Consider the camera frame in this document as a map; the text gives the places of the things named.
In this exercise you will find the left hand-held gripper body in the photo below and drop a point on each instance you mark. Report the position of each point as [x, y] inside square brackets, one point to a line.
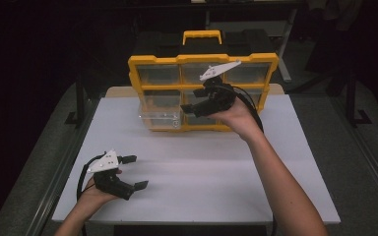
[111, 183]

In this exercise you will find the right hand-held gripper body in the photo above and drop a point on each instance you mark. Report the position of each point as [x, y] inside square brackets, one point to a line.
[216, 98]

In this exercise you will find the clear plastic drawer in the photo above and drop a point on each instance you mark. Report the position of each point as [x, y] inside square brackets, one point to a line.
[160, 115]

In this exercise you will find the yellow and black organizer box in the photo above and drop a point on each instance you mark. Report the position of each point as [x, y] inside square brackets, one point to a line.
[164, 87]

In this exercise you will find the person's left hand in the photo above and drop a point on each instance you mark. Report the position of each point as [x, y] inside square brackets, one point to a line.
[95, 196]

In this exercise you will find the person's right hand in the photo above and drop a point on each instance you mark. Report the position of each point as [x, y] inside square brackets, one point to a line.
[239, 118]

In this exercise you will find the black metal stand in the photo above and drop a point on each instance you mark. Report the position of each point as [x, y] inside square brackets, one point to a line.
[78, 105]
[352, 105]

